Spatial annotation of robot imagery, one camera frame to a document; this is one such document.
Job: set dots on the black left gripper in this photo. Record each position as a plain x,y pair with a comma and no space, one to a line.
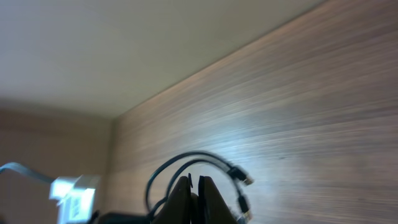
118,218

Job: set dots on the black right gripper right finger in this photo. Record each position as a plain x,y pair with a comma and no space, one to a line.
212,209

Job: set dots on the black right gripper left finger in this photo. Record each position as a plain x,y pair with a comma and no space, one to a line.
177,208

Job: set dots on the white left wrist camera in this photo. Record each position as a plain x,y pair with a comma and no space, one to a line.
75,196

